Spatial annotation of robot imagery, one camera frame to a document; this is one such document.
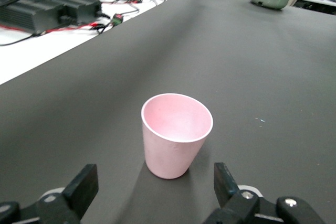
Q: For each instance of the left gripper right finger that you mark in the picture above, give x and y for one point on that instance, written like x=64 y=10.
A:
x=231 y=195

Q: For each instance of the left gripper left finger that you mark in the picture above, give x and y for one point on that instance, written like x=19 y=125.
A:
x=76 y=190

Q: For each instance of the pink plastic cup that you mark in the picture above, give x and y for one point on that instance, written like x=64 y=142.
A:
x=170 y=153

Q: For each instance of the dark grey table mat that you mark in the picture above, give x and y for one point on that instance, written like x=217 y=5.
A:
x=236 y=64

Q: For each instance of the white side table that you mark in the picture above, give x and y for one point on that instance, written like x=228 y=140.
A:
x=39 y=58

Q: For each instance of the green terminal connector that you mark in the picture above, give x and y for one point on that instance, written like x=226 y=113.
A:
x=117 y=19

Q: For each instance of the black power supply unit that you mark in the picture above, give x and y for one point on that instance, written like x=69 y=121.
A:
x=39 y=9

